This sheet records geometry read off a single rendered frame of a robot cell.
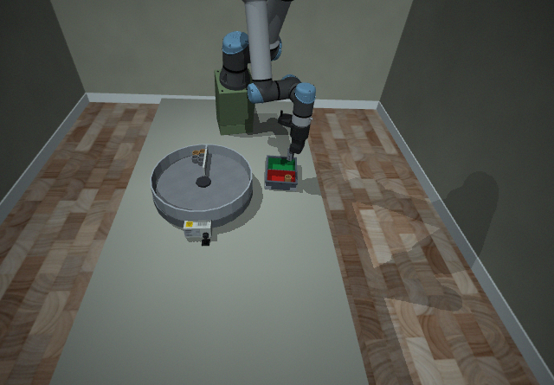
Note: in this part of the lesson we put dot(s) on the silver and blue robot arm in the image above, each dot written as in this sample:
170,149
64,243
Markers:
259,47

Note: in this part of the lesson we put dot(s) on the grey round turntable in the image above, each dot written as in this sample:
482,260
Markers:
199,198

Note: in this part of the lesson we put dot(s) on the red and green divided bin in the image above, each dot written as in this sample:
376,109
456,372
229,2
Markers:
276,169

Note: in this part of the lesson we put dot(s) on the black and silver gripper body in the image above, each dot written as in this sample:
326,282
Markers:
299,130

